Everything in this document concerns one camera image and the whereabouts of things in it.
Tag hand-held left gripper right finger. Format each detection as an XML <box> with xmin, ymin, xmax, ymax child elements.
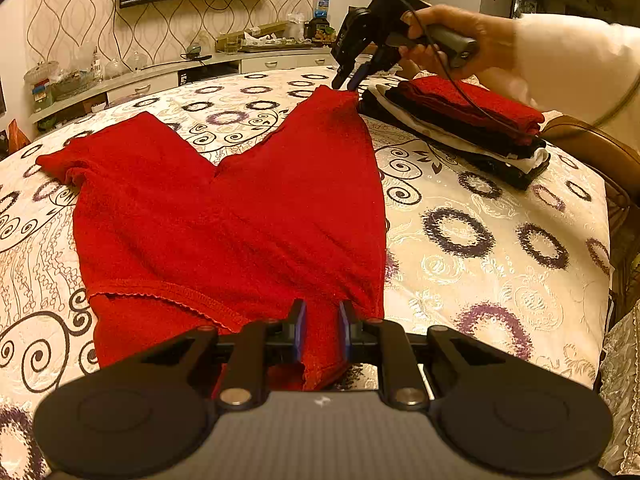
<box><xmin>338</xmin><ymin>299</ymin><xmax>508</xmax><ymax>409</ymax></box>

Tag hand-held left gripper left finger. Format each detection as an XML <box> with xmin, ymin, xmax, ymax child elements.
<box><xmin>137</xmin><ymin>298</ymin><xmax>308</xmax><ymax>409</ymax></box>

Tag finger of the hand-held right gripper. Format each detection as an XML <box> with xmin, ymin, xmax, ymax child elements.
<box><xmin>349</xmin><ymin>56</ymin><xmax>385</xmax><ymax>93</ymax></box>
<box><xmin>331</xmin><ymin>61</ymin><xmax>359</xmax><ymax>91</ymax></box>

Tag red pants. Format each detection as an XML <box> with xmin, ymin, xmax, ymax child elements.
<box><xmin>397</xmin><ymin>75</ymin><xmax>546</xmax><ymax>146</ymax></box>

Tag black pants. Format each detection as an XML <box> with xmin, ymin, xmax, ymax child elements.
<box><xmin>372</xmin><ymin>87</ymin><xmax>546</xmax><ymax>161</ymax></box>

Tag red long-sleeve top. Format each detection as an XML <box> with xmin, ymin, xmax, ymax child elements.
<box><xmin>36</xmin><ymin>85</ymin><xmax>387</xmax><ymax>393</ymax></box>

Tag person's right forearm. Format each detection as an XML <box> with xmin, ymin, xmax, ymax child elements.
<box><xmin>510</xmin><ymin>12</ymin><xmax>640</xmax><ymax>128</ymax></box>

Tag person's right hand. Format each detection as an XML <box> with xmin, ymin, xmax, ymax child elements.
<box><xmin>406</xmin><ymin>4</ymin><xmax>519</xmax><ymax>82</ymax></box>

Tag white TV cabinet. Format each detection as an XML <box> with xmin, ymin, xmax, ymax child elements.
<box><xmin>27</xmin><ymin>45</ymin><xmax>346</xmax><ymax>126</ymax></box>

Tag tea tray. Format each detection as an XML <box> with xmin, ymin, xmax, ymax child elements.
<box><xmin>240</xmin><ymin>35</ymin><xmax>321</xmax><ymax>54</ymax></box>

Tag long cardboard box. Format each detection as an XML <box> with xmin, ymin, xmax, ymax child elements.
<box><xmin>216</xmin><ymin>21</ymin><xmax>291</xmax><ymax>43</ymax></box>

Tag printed bedspread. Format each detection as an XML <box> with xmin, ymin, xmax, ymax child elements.
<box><xmin>0</xmin><ymin>65</ymin><xmax>616</xmax><ymax>480</ymax></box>

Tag black folded garment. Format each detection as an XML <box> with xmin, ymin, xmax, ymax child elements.
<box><xmin>359</xmin><ymin>89</ymin><xmax>551</xmax><ymax>191</ymax></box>

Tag cream folded garment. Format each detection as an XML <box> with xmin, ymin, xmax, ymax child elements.
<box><xmin>370</xmin><ymin>84</ymin><xmax>551</xmax><ymax>175</ymax></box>

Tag brown leather armchair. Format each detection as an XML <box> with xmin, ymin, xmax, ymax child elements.
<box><xmin>540</xmin><ymin>114</ymin><xmax>640</xmax><ymax>311</ymax></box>

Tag glass tray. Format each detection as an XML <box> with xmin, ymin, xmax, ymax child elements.
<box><xmin>50</xmin><ymin>67</ymin><xmax>96</xmax><ymax>101</ymax></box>

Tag cream lace armchair cover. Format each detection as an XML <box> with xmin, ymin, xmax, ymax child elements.
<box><xmin>597</xmin><ymin>310</ymin><xmax>640</xmax><ymax>476</ymax></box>

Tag clear lidded storage container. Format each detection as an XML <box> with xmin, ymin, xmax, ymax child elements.
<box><xmin>24</xmin><ymin>60</ymin><xmax>61</xmax><ymax>113</ymax></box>

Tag orange plastic bag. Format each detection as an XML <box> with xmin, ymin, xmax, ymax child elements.
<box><xmin>6</xmin><ymin>119</ymin><xmax>31</xmax><ymax>153</ymax></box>

